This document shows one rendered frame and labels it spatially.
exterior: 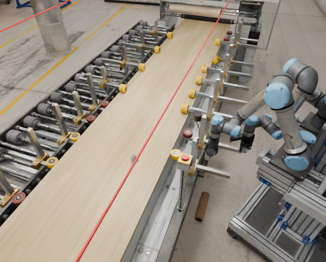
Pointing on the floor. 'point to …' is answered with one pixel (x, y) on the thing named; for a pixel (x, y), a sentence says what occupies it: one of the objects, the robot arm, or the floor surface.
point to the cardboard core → (202, 207)
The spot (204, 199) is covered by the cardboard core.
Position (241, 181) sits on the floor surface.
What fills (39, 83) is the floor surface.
